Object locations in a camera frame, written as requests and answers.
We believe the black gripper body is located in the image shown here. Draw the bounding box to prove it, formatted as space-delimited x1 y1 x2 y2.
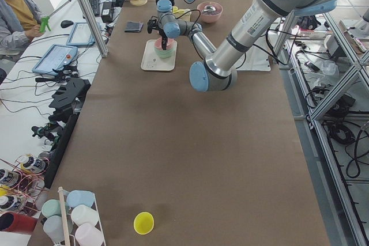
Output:
157 22 168 40

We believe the green bowl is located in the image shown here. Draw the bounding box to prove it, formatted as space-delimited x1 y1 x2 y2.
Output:
154 47 176 59

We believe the large pink ice bowl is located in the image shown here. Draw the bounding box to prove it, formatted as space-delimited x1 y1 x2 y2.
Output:
197 2 223 23

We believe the cream serving tray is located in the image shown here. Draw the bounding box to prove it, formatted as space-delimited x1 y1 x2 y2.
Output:
141 39 177 71

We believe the grey folded cloth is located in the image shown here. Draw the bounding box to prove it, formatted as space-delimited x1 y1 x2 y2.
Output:
125 21 144 33

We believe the metal scoop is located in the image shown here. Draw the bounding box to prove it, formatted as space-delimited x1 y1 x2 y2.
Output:
202 5 216 15

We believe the black power adapter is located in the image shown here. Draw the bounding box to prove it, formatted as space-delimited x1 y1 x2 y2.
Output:
100 1 114 23

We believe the black keyboard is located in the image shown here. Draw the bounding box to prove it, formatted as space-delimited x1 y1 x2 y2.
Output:
88 0 100 17

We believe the blue teach pendant far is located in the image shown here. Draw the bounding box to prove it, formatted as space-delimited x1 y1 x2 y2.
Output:
66 22 95 47

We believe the blue teach pendant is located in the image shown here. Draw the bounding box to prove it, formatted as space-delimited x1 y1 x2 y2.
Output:
66 22 95 47
32 44 78 75

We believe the black computer mouse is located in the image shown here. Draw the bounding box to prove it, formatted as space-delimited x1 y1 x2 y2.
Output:
60 20 74 29

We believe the blue teach pendant near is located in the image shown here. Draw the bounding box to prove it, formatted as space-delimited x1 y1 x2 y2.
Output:
32 44 78 75

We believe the black tool holder rack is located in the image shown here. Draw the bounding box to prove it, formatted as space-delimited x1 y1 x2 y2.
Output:
44 78 91 189

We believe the person in grey jacket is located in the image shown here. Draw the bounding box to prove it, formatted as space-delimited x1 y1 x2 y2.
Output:
1 0 45 52

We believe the bottle with dark label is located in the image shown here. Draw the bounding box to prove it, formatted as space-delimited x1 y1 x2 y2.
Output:
20 156 47 174

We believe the blue plastic cup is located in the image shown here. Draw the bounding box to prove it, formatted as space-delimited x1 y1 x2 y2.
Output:
66 190 95 208

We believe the yellow cup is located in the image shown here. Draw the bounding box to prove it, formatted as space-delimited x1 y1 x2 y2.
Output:
133 211 155 235

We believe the white plastic cup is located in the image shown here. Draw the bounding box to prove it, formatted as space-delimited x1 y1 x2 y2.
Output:
71 205 99 226

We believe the white cup rack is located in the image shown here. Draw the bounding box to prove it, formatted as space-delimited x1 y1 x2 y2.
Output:
41 187 106 245

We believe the green plastic cup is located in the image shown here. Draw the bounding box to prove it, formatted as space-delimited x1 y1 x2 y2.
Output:
41 199 62 218

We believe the pink plastic cup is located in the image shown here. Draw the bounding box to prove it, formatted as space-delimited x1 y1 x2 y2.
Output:
75 222 104 246

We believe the grey plastic cup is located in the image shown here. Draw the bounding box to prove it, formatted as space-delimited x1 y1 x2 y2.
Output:
43 215 65 243

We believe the red cylinder can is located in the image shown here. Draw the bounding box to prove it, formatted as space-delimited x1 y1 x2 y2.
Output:
1 212 37 234

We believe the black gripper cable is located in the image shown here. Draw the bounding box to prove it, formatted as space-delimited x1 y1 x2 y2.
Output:
175 9 202 39

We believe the aluminium frame post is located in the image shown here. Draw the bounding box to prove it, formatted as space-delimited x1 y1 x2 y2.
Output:
77 0 108 58

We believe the green handle tool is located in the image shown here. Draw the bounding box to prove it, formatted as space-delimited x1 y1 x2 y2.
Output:
39 16 51 33

